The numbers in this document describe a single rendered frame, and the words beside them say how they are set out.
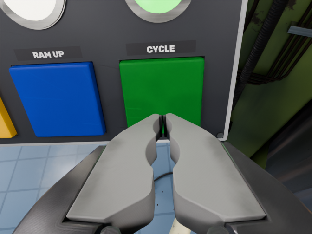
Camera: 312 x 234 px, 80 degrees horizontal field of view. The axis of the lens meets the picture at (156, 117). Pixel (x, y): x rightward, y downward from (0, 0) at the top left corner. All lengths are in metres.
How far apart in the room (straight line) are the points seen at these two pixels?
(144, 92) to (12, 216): 1.34
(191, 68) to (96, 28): 0.09
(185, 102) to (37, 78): 0.14
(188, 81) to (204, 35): 0.04
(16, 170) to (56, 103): 1.35
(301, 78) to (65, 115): 0.48
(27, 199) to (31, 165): 0.22
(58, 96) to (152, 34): 0.10
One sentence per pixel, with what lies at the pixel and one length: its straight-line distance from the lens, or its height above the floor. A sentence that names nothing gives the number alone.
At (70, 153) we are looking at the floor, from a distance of 1.40.
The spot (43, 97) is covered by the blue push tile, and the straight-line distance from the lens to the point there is 0.21.
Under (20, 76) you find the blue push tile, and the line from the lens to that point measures 0.21.
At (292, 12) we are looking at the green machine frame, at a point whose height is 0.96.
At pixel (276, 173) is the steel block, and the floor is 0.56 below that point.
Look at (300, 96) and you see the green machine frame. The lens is 0.58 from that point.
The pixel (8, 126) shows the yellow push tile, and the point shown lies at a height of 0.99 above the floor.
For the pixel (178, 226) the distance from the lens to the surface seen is 0.51.
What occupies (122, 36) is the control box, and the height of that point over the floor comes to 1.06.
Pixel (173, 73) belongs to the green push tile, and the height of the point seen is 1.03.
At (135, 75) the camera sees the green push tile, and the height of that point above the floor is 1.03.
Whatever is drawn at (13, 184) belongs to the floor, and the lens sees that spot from 1.52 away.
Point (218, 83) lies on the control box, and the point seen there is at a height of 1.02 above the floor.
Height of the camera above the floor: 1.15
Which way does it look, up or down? 57 degrees down
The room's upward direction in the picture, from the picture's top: 6 degrees counter-clockwise
